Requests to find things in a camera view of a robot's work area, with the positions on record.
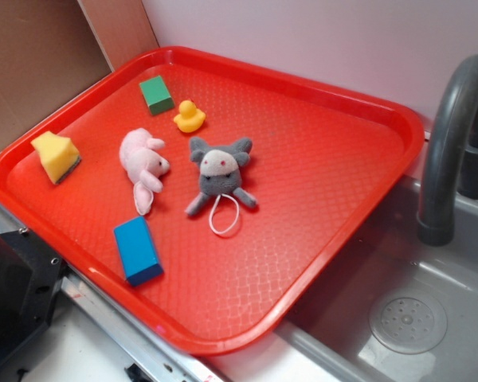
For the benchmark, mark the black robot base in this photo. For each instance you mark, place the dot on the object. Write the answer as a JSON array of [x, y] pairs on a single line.
[[30, 278]]

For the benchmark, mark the yellow sponge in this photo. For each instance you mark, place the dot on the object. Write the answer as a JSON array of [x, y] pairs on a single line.
[[58, 155]]

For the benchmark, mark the grey plush cow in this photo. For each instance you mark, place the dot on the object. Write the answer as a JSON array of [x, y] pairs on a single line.
[[220, 172]]

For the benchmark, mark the red plastic tray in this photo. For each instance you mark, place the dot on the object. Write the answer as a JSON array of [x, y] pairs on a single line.
[[322, 159]]

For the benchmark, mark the yellow rubber duck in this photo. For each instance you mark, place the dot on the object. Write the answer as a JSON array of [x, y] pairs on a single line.
[[189, 118]]

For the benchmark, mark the pink plush bunny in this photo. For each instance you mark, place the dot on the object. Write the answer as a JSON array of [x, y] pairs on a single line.
[[144, 166]]

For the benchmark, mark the blue block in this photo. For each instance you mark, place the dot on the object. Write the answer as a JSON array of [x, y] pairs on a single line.
[[137, 251]]

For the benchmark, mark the green block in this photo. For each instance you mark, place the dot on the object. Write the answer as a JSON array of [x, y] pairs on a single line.
[[156, 95]]

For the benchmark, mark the grey toy sink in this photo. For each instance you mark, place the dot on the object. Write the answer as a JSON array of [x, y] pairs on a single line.
[[390, 308]]

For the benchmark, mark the grey toy faucet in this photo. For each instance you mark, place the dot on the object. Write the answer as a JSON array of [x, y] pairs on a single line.
[[451, 162]]

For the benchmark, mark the brown cardboard panel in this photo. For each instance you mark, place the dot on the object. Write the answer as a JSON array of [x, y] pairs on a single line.
[[50, 51]]

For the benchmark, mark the metal rail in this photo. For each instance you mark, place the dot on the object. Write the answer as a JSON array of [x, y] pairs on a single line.
[[92, 339]]

